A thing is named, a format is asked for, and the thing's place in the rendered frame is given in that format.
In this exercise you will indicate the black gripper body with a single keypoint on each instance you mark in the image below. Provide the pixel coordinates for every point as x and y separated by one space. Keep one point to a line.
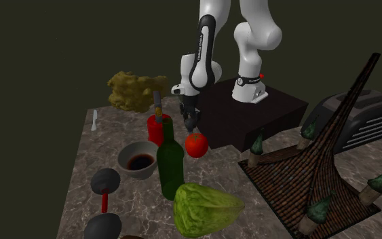
188 106

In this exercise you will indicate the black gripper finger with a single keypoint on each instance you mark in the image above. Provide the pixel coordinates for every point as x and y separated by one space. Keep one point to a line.
190 125

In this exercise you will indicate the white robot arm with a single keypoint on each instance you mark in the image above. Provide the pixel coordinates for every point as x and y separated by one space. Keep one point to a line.
253 39

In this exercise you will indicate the red tomato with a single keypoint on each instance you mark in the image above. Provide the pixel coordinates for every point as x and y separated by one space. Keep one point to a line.
196 145

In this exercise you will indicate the green glass bottle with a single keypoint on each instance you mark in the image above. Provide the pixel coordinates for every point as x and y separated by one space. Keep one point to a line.
170 162

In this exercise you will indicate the dark robot stand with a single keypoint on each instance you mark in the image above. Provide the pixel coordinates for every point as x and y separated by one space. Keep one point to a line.
243 119

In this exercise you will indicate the yellow lumpy sponge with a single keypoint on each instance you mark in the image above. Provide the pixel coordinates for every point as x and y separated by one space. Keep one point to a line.
134 91

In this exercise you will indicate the grey bowl with dark liquid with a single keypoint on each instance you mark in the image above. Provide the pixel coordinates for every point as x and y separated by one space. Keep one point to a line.
137 160

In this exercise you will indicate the green lettuce head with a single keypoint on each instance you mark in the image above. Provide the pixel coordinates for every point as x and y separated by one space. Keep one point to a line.
204 210

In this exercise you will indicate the small white knife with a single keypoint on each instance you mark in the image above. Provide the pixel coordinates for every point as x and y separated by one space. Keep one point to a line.
94 120

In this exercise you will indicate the black dumbbell with red bar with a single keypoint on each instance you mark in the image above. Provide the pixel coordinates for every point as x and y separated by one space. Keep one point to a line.
104 202

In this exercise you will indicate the brown tiled spire roof model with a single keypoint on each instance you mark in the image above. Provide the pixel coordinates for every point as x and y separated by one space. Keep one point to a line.
313 175

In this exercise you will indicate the black toaster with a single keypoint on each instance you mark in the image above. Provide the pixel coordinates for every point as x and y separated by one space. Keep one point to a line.
366 119

